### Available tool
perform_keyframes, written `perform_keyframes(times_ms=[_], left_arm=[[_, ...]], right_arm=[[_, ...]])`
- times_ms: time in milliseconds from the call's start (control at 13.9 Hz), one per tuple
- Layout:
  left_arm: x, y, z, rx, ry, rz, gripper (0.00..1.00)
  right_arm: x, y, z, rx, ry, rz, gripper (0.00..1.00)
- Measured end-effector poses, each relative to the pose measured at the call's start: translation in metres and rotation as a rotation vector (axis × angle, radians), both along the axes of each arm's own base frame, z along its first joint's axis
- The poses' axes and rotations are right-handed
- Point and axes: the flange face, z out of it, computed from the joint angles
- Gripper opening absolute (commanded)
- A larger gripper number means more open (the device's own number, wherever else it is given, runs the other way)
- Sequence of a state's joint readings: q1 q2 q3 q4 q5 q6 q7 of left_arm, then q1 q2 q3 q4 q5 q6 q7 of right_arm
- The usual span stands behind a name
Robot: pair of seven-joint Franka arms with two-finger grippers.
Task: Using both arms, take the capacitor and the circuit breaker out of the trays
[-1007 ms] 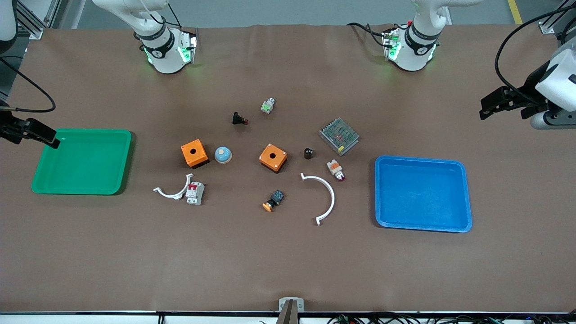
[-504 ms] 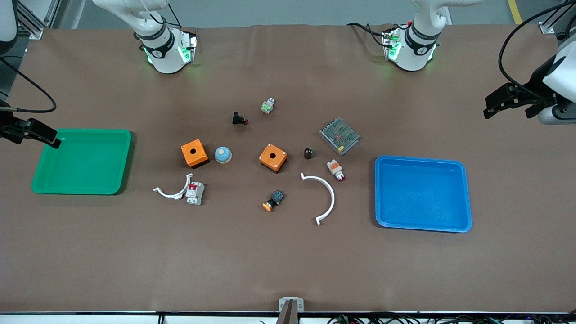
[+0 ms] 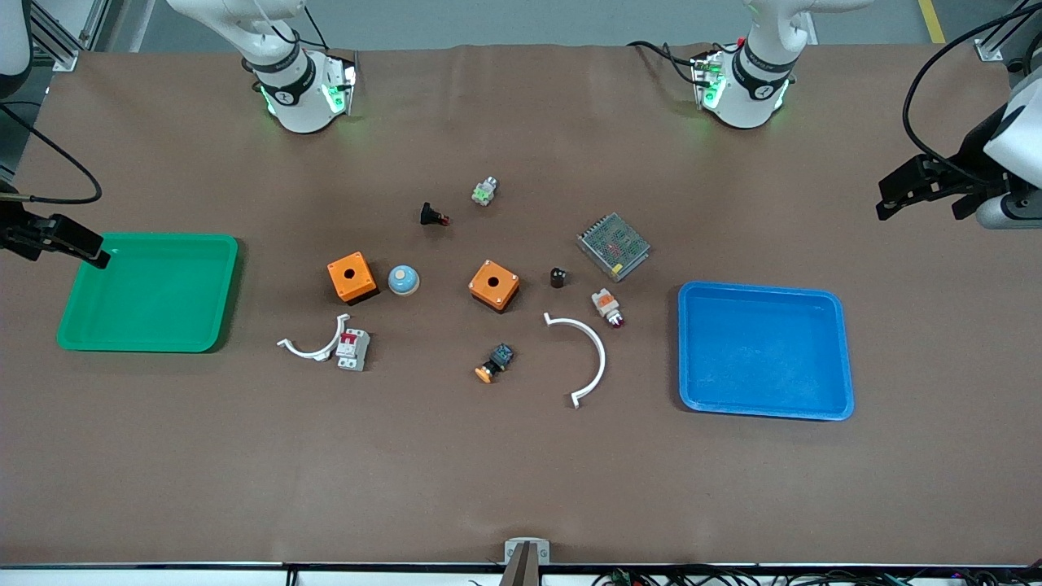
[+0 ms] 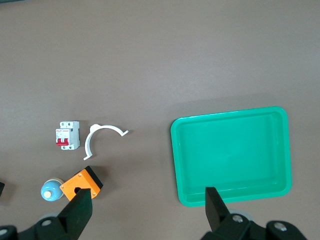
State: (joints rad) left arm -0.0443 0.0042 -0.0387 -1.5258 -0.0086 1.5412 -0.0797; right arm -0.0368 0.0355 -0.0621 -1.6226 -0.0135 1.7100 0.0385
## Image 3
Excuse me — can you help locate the white red circuit breaker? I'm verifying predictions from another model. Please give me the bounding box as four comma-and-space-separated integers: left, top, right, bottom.
336, 328, 372, 373

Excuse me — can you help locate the green plastic tray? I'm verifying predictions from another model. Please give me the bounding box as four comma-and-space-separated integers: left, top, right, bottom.
56, 233, 239, 353

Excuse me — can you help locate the blue plastic tray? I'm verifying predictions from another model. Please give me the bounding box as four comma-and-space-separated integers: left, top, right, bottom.
677, 281, 856, 422

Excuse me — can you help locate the small white curved clip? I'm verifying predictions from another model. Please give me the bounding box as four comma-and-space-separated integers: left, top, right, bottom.
276, 313, 351, 362

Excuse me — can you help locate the orange button box with hole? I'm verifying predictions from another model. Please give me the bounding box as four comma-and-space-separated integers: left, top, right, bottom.
326, 251, 379, 306
468, 259, 521, 313

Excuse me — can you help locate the metal mesh power supply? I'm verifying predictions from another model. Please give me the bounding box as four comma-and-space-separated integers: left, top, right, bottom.
576, 212, 652, 283

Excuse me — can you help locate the orange white red indicator lamp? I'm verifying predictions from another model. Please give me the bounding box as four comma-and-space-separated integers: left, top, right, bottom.
591, 287, 626, 329

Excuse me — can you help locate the large white curved clip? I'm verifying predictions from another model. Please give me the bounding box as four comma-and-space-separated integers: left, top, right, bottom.
543, 312, 607, 409

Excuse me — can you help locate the orange mushroom push button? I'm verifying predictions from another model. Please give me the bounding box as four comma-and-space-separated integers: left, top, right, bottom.
475, 343, 515, 384

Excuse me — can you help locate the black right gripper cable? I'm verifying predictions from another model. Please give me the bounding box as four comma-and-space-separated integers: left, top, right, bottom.
0, 102, 104, 205

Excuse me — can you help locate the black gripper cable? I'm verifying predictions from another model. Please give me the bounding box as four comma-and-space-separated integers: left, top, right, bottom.
902, 0, 1042, 168
0, 102, 104, 205

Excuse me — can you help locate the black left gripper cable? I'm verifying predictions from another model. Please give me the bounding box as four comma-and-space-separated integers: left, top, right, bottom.
902, 0, 1042, 168

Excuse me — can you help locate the aluminium frame profile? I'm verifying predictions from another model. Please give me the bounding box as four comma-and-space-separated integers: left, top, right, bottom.
31, 0, 108, 72
973, 0, 1042, 63

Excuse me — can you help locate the black left arm base cable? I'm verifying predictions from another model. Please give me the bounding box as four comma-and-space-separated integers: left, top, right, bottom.
627, 39, 703, 85

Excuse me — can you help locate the black arm base cable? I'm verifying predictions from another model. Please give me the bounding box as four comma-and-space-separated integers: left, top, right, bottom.
273, 0, 331, 51
627, 39, 703, 85

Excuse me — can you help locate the black right arm base cable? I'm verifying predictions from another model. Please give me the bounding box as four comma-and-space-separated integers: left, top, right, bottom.
273, 0, 331, 51

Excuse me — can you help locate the black cable bundle under table edge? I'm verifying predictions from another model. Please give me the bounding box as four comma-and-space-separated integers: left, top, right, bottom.
590, 565, 1042, 586

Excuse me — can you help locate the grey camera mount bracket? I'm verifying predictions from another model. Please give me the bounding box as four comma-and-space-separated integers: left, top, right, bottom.
498, 538, 551, 586

